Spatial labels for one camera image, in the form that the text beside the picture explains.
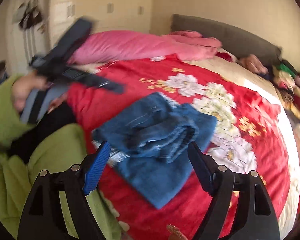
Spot white wardrobe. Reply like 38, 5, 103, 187
49, 0, 153, 45

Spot pink crumpled garment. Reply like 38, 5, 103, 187
239, 54, 268, 74

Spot blue denim pants lace hem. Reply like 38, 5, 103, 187
92, 92, 217, 209

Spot cream bed sheet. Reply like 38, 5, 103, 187
186, 56, 300, 239

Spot green fleece clothing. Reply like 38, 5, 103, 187
0, 75, 121, 239

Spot stack of folded clothes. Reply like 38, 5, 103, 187
272, 60, 300, 123

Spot grey headboard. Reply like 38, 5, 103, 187
171, 14, 281, 66

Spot person's left hand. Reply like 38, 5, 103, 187
11, 70, 54, 113

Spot pink quilt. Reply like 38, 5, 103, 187
68, 30, 222, 64

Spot red floral blanket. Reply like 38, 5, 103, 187
68, 55, 290, 239

